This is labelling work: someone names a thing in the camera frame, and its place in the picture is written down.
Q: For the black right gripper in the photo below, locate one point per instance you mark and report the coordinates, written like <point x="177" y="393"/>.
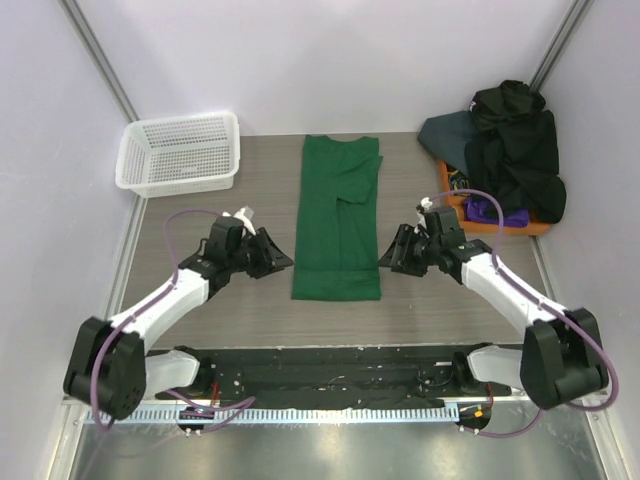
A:
<point x="413" y="251"/>

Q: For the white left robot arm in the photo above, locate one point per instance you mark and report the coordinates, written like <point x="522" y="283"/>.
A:
<point x="111" y="368"/>

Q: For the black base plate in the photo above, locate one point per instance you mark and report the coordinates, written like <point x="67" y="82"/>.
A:
<point x="334" y="378"/>

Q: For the purple t shirt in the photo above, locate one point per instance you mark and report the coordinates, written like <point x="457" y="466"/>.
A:
<point x="481" y="210"/>

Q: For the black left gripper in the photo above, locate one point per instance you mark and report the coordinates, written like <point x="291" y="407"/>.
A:
<point x="271" y="259"/>

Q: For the white plastic basket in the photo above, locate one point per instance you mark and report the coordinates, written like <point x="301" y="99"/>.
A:
<point x="179" y="155"/>

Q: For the dark teal t shirt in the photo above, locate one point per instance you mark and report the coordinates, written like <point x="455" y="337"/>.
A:
<point x="445" y="137"/>

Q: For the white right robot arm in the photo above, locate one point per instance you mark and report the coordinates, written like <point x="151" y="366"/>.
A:
<point x="558" y="361"/>

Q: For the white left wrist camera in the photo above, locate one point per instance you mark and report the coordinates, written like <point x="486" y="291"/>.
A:
<point x="245" y="215"/>

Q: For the green t shirt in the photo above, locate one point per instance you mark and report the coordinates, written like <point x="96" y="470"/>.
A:
<point x="336" y="250"/>

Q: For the patterned cloth in tray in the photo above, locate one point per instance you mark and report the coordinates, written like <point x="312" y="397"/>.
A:
<point x="457" y="181"/>

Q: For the black t shirt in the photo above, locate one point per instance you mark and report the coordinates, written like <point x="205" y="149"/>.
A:
<point x="515" y="156"/>

